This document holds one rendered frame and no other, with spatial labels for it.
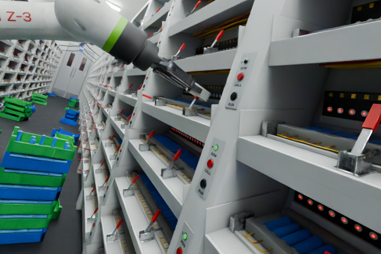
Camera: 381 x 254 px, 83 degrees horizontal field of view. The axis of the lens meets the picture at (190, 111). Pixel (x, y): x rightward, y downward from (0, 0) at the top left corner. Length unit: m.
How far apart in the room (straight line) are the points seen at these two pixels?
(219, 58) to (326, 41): 0.28
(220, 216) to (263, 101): 0.23
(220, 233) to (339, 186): 0.24
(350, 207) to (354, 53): 0.19
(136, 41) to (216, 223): 0.42
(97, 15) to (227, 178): 0.42
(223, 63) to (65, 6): 0.36
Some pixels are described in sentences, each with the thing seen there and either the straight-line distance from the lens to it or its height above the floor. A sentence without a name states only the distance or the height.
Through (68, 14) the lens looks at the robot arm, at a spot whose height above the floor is 1.04.
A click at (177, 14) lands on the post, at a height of 1.38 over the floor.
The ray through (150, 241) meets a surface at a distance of 0.73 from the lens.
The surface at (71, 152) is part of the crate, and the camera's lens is 1.40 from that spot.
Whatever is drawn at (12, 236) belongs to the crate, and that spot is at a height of 0.04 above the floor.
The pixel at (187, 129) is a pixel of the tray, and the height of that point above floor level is 0.90.
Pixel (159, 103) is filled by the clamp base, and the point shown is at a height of 0.94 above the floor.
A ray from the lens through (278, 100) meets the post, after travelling 0.47.
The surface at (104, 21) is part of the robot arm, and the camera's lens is 0.53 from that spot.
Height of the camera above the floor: 0.93
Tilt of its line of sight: 2 degrees up
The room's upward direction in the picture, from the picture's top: 19 degrees clockwise
